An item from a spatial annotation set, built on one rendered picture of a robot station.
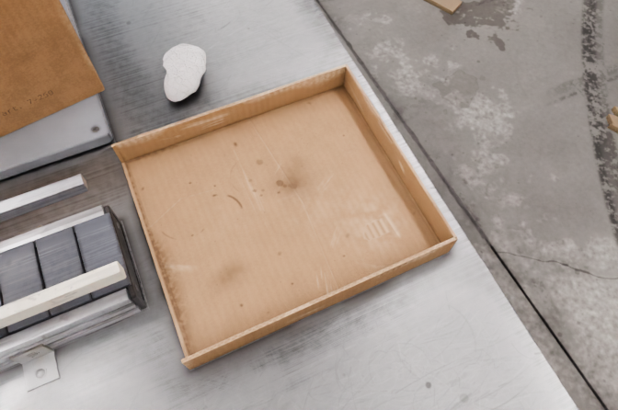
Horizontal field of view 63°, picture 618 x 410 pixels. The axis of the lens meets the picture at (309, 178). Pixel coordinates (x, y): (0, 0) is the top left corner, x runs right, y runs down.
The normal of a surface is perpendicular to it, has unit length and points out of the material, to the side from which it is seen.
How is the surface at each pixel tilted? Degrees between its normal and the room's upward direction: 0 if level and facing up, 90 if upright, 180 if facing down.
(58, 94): 90
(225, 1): 0
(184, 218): 0
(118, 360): 0
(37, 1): 90
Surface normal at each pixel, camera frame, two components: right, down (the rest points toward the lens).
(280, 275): 0.02, -0.48
